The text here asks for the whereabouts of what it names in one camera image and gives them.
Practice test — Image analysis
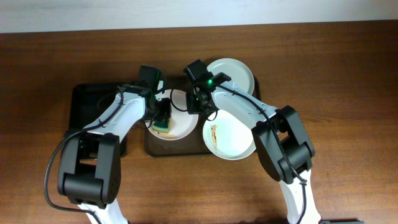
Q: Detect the green yellow sponge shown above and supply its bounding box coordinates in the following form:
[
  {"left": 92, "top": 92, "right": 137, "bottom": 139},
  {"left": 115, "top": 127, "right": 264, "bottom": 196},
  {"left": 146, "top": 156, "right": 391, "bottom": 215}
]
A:
[{"left": 152, "top": 118, "right": 170, "bottom": 133}]

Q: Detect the white plate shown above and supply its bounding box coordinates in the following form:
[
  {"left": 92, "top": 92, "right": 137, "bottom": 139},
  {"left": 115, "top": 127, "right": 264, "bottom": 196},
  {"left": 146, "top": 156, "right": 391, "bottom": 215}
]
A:
[
  {"left": 202, "top": 110, "right": 256, "bottom": 161},
  {"left": 207, "top": 58, "right": 255, "bottom": 95},
  {"left": 146, "top": 90, "right": 198, "bottom": 141}
]

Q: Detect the white plate bottom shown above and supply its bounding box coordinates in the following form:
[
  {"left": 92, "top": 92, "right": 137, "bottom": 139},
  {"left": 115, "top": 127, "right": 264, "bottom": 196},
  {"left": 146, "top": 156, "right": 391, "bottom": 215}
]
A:
[{"left": 202, "top": 110, "right": 256, "bottom": 161}]

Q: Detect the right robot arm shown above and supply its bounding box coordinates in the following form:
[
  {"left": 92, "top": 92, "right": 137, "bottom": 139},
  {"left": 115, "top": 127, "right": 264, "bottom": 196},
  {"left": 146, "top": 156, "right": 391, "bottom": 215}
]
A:
[{"left": 183, "top": 60, "right": 322, "bottom": 223}]

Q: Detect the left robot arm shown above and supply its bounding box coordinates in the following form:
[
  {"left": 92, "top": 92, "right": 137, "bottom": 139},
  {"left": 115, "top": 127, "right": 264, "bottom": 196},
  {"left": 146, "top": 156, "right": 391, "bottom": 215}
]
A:
[{"left": 57, "top": 66, "right": 170, "bottom": 223}]

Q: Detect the brown tray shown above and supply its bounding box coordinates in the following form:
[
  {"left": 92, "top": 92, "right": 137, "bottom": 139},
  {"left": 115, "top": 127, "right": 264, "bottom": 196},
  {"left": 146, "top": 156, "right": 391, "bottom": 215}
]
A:
[{"left": 144, "top": 76, "right": 261, "bottom": 157}]

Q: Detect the black tray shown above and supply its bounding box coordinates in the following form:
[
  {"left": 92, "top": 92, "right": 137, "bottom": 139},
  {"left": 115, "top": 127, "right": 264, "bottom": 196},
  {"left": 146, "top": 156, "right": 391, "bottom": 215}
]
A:
[{"left": 65, "top": 82, "right": 121, "bottom": 160}]

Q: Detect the white plate top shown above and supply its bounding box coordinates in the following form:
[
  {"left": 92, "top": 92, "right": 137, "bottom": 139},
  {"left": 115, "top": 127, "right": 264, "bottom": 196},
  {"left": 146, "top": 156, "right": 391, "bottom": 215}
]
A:
[{"left": 207, "top": 58, "right": 255, "bottom": 95}]

